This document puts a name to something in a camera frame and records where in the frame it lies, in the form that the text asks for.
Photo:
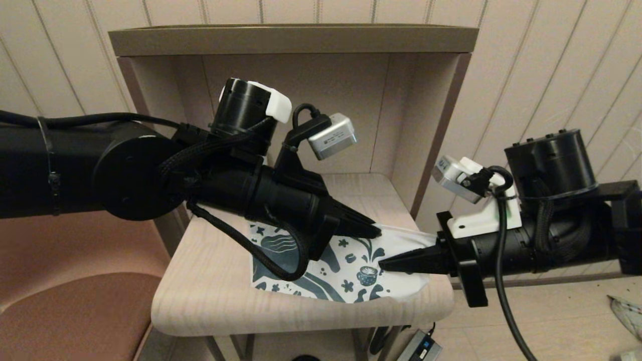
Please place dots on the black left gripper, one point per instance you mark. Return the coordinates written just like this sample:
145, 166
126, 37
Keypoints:
296, 200

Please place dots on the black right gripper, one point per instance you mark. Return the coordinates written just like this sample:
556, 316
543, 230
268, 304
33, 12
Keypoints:
496, 250

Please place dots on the white horse-print zip pouch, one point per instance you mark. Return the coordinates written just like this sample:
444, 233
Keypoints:
351, 271

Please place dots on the white speckled floor bag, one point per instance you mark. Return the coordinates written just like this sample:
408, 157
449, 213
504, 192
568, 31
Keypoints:
629, 313

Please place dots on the grey power adapter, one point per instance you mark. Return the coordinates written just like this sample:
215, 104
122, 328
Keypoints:
419, 348

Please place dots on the black round floor object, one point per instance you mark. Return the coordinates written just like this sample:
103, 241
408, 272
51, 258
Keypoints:
306, 358

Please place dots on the light wood nightstand shelf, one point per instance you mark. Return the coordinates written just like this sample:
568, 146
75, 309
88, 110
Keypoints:
301, 40

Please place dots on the brown upholstered chair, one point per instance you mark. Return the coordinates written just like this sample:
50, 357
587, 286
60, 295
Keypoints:
75, 321

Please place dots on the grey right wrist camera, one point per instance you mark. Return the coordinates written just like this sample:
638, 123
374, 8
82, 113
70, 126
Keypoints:
451, 178

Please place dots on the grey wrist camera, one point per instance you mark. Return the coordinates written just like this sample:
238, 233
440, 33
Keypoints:
333, 135
451, 178

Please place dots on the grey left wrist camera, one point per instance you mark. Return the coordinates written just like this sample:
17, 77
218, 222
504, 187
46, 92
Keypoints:
333, 135

